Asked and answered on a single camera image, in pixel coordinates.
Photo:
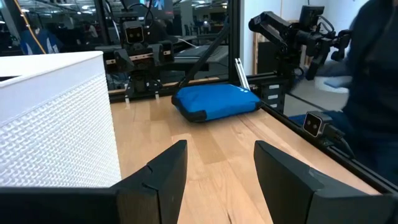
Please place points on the blue first aid pouch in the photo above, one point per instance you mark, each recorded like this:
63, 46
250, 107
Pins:
214, 101

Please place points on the background monitor screen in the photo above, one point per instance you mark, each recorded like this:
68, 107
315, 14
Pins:
158, 6

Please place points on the table-level camera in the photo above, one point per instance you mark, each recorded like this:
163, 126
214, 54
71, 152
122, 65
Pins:
312, 124

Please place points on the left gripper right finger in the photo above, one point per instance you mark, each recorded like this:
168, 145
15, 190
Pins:
286, 186

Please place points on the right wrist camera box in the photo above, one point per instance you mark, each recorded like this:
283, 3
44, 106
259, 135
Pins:
133, 32

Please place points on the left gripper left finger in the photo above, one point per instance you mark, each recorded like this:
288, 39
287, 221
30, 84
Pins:
164, 186

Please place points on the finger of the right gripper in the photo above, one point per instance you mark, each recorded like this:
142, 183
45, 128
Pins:
161, 53
122, 59

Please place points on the white plastic storage bin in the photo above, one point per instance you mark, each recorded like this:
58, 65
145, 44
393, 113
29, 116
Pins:
56, 124

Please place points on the grey background desk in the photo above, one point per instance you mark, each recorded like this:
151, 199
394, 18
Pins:
202, 54

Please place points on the silver metal bracket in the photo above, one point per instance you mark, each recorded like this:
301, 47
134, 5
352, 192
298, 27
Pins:
242, 74

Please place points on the black box white labels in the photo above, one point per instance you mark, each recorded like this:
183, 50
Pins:
267, 102

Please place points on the person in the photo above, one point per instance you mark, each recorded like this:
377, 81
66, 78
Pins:
373, 77
46, 43

